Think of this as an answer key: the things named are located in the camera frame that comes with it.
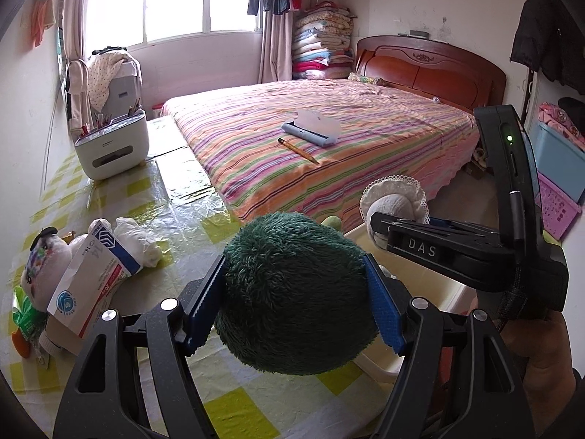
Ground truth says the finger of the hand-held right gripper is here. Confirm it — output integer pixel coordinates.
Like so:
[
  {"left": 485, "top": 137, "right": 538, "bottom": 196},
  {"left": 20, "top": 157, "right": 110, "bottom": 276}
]
[
  {"left": 386, "top": 232, "right": 486, "bottom": 285},
  {"left": 370, "top": 211, "right": 503, "bottom": 239}
]

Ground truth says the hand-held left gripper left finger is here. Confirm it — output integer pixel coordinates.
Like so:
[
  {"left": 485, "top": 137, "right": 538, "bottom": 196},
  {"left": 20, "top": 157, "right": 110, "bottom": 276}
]
[{"left": 52, "top": 255, "right": 228, "bottom": 439}]

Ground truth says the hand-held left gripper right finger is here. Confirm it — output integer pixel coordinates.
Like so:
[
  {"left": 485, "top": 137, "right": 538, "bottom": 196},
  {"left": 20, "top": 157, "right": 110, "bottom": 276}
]
[{"left": 365, "top": 254, "right": 536, "bottom": 439}]

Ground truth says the white plush with lace trim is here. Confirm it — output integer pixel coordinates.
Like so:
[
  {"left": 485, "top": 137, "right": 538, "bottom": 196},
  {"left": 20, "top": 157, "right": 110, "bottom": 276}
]
[{"left": 359, "top": 176, "right": 430, "bottom": 248}]

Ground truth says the dark green plush ball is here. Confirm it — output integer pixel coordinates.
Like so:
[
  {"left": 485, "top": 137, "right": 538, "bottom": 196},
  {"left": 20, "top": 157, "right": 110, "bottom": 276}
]
[{"left": 215, "top": 213, "right": 380, "bottom": 376}]

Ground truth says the white plastic bag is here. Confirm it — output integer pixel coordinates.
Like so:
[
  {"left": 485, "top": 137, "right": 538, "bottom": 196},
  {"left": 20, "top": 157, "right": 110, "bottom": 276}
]
[{"left": 113, "top": 217, "right": 162, "bottom": 270}]

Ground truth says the printed white bottle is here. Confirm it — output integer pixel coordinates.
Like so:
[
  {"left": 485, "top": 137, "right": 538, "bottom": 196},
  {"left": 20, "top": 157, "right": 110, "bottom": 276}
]
[{"left": 39, "top": 315, "right": 83, "bottom": 358}]

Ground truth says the green snack packet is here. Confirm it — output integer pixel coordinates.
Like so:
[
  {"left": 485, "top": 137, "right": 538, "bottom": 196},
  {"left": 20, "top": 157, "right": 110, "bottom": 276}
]
[{"left": 11, "top": 287, "right": 47, "bottom": 358}]

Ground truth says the person's right hand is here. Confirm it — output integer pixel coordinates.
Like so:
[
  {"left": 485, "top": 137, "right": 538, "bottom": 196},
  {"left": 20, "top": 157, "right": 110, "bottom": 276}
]
[{"left": 503, "top": 310, "right": 579, "bottom": 416}]

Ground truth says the brown slipper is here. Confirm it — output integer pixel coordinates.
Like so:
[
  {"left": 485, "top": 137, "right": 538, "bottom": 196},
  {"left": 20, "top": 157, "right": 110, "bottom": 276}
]
[{"left": 470, "top": 147, "right": 493, "bottom": 177}]

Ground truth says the blue storage box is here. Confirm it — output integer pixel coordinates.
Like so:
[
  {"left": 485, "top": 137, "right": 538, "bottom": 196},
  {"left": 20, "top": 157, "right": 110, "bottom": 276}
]
[{"left": 531, "top": 121, "right": 585, "bottom": 198}]

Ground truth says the pink plastic basket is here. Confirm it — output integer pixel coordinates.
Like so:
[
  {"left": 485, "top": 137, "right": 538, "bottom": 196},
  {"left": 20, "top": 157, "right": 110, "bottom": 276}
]
[{"left": 535, "top": 171, "right": 584, "bottom": 241}]

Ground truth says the pink printed cloth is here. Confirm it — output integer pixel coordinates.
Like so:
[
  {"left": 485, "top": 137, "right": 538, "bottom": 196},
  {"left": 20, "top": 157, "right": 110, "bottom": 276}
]
[{"left": 538, "top": 102, "right": 585, "bottom": 141}]

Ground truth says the yellow checkered tablecloth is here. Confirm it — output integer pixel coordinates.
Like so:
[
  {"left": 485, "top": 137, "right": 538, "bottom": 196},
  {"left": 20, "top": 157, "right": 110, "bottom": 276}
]
[{"left": 9, "top": 116, "right": 414, "bottom": 439}]

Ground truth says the bed with striped sheet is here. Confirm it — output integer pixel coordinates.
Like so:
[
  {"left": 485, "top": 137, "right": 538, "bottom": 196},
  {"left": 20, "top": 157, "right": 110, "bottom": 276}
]
[{"left": 160, "top": 77, "right": 482, "bottom": 235}]

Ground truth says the white and blue medicine box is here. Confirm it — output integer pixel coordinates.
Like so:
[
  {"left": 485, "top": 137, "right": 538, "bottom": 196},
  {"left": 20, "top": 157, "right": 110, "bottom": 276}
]
[{"left": 46, "top": 219, "right": 143, "bottom": 340}]

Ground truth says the wooden headboard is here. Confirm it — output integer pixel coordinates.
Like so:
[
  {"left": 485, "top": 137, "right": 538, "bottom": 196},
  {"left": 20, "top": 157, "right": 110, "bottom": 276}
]
[{"left": 354, "top": 35, "right": 508, "bottom": 116}]

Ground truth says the yellow pencil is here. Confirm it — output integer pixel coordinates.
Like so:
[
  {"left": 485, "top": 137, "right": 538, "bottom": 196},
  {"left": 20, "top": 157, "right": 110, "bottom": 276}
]
[{"left": 277, "top": 137, "right": 321, "bottom": 166}]

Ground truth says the black hanging jacket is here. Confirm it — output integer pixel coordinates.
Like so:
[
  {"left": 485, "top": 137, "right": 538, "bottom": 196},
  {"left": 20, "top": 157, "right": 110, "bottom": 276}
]
[{"left": 509, "top": 0, "right": 585, "bottom": 82}]

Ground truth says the floral pillow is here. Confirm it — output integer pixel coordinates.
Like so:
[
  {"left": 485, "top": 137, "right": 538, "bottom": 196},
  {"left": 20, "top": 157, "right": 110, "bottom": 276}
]
[{"left": 348, "top": 72, "right": 385, "bottom": 87}]

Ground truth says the white plush toy black hat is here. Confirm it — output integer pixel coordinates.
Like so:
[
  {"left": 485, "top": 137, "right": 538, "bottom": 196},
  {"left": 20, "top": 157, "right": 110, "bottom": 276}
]
[{"left": 20, "top": 226, "right": 88, "bottom": 312}]

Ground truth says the white desk organizer box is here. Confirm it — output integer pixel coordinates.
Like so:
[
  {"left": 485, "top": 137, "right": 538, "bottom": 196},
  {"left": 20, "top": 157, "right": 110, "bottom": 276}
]
[{"left": 74, "top": 110, "right": 148, "bottom": 181}]

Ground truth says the stack of folded blankets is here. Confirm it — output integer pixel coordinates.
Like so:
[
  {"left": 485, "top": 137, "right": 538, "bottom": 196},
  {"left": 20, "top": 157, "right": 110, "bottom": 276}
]
[{"left": 291, "top": 1, "right": 358, "bottom": 82}]

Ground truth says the bunch of pens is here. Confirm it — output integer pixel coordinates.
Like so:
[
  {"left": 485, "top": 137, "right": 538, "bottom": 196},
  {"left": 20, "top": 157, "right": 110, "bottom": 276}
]
[{"left": 79, "top": 97, "right": 143, "bottom": 139}]

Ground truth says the beige curtain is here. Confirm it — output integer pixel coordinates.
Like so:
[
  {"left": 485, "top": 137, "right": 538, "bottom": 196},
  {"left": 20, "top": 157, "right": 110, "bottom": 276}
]
[
  {"left": 260, "top": 9, "right": 296, "bottom": 86},
  {"left": 61, "top": 0, "right": 100, "bottom": 130}
]

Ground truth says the white appliance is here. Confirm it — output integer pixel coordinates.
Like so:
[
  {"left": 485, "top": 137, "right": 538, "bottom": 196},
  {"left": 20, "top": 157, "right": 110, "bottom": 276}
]
[{"left": 97, "top": 61, "right": 143, "bottom": 125}]

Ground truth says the white hanging cloth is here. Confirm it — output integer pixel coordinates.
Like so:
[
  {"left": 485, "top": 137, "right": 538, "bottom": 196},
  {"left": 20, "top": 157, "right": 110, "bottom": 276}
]
[{"left": 66, "top": 59, "right": 93, "bottom": 125}]

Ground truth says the polka dot cloth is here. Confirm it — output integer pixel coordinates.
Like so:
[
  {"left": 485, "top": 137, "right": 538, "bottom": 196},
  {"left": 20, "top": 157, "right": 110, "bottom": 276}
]
[{"left": 87, "top": 50, "right": 139, "bottom": 113}]

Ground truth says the window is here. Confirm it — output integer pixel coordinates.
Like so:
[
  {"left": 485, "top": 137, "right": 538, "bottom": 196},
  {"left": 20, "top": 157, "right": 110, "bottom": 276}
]
[{"left": 86, "top": 0, "right": 264, "bottom": 47}]

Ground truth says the orange hanging cloth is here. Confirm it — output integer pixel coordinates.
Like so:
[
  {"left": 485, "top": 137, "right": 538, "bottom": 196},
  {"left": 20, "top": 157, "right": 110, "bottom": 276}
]
[{"left": 30, "top": 0, "right": 58, "bottom": 49}]

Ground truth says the black braided cable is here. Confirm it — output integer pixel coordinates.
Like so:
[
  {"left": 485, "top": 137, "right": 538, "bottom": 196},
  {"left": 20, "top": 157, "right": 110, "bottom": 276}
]
[{"left": 496, "top": 190, "right": 527, "bottom": 331}]

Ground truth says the thin wall cable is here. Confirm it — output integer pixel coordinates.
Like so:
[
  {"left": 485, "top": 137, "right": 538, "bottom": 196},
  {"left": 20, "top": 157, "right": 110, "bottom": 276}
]
[{"left": 40, "top": 91, "right": 62, "bottom": 184}]

